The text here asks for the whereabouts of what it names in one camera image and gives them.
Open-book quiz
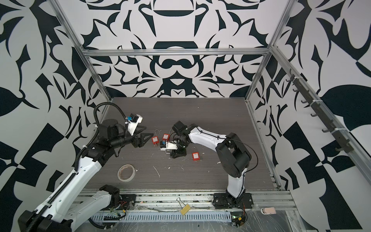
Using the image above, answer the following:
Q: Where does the red padlock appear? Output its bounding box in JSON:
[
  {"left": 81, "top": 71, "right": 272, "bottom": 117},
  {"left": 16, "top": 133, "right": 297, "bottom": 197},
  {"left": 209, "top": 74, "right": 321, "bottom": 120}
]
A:
[
  {"left": 191, "top": 147, "right": 201, "bottom": 161},
  {"left": 152, "top": 129, "right": 160, "bottom": 146},
  {"left": 162, "top": 130, "right": 172, "bottom": 142}
]

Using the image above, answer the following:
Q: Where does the white slotted cable duct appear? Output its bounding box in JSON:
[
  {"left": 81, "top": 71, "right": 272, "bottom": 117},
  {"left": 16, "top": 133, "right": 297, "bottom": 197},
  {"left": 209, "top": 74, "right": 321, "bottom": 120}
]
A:
[{"left": 91, "top": 211, "right": 233, "bottom": 223}]

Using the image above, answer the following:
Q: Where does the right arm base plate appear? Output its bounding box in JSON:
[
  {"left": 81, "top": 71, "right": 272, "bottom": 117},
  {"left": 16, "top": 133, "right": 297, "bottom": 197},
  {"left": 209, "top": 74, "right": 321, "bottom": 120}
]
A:
[{"left": 212, "top": 192, "right": 254, "bottom": 209}]

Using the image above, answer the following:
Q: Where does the red padlock far left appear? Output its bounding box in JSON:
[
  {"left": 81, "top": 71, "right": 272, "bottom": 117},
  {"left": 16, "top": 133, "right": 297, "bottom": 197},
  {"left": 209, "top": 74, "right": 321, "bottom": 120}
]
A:
[{"left": 152, "top": 129, "right": 160, "bottom": 146}]

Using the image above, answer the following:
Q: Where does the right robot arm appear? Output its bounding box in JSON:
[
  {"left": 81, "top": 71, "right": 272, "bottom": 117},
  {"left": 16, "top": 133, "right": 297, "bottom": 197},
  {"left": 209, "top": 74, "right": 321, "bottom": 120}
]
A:
[{"left": 164, "top": 121, "right": 252, "bottom": 201}]

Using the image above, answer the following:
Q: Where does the small electronics board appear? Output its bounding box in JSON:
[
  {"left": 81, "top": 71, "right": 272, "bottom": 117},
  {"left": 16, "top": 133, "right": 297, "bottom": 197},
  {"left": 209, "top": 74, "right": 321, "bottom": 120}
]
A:
[{"left": 231, "top": 211, "right": 247, "bottom": 227}]

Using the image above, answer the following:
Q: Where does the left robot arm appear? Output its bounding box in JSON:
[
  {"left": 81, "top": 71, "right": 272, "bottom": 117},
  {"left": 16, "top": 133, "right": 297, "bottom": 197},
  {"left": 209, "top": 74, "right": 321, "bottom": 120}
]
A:
[{"left": 18, "top": 115, "right": 152, "bottom": 232}]

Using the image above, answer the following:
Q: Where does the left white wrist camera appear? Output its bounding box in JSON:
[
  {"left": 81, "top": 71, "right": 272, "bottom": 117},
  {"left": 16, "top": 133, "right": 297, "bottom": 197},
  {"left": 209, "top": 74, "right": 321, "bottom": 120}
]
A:
[{"left": 126, "top": 114, "right": 143, "bottom": 135}]

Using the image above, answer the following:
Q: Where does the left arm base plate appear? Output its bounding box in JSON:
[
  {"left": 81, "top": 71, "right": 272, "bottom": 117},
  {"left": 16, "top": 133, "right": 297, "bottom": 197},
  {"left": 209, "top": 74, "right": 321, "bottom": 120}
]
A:
[{"left": 102, "top": 194, "right": 137, "bottom": 210}]

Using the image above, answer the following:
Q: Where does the pink white small object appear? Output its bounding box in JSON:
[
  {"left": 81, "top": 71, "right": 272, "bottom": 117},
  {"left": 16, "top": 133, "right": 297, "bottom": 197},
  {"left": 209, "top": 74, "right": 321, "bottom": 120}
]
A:
[{"left": 260, "top": 207, "right": 277, "bottom": 215}]

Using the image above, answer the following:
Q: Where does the red padlock front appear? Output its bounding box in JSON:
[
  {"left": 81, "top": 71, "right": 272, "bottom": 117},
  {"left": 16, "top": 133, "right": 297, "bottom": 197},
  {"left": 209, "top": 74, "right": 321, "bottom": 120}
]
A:
[{"left": 191, "top": 147, "right": 201, "bottom": 161}]

